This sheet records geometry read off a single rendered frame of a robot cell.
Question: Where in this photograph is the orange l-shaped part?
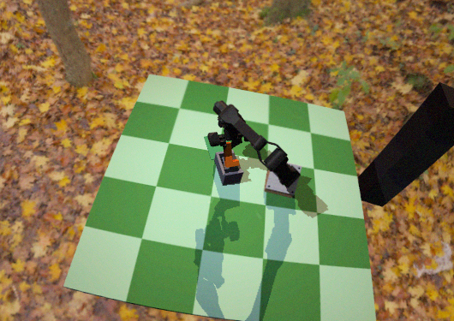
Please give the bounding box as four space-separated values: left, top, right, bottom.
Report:
224 142 239 168

